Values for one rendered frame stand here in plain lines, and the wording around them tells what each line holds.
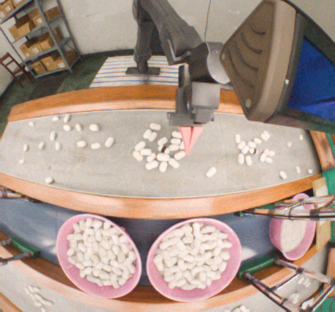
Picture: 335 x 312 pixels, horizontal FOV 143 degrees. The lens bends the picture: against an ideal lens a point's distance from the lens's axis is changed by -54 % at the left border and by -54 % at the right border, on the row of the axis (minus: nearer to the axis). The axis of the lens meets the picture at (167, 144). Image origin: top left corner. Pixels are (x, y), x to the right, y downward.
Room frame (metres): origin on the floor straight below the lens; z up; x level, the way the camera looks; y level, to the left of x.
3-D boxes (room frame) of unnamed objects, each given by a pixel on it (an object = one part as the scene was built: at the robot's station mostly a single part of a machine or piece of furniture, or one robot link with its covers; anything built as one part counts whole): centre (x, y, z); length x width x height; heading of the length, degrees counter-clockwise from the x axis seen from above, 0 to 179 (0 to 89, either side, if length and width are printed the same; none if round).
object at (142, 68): (0.62, 0.20, 0.71); 0.20 x 0.07 x 0.08; 94
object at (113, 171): (0.13, 0.09, 0.73); 1.81 x 0.30 x 0.02; 97
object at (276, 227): (-0.13, -0.56, 0.72); 0.27 x 0.27 x 0.10
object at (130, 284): (-0.22, 0.16, 0.72); 0.27 x 0.27 x 0.10
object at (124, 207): (-0.05, 0.07, 0.71); 1.81 x 0.05 x 0.11; 97
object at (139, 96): (0.34, 0.12, 0.67); 1.81 x 0.12 x 0.19; 97
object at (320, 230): (-0.10, -0.77, 0.77); 0.33 x 0.15 x 0.01; 7
